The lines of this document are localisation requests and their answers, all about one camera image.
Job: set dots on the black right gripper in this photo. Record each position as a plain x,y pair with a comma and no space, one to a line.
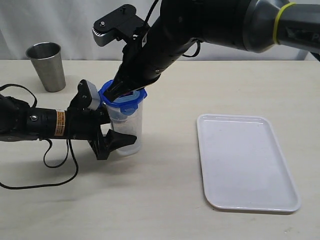
143,69

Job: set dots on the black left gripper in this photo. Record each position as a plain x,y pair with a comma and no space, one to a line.
85,125

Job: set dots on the blue container lid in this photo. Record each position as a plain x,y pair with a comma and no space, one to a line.
125,105

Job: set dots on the clear plastic tall container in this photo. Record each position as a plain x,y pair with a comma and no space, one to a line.
130,123

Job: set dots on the stainless steel cup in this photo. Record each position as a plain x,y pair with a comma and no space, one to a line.
47,62

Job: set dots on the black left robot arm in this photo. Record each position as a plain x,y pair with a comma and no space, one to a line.
21,122

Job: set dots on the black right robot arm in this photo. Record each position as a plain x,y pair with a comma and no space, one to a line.
248,25

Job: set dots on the white rectangular tray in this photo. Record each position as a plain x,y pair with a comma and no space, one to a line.
243,167

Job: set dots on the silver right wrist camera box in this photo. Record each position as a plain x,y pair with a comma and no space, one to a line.
120,24

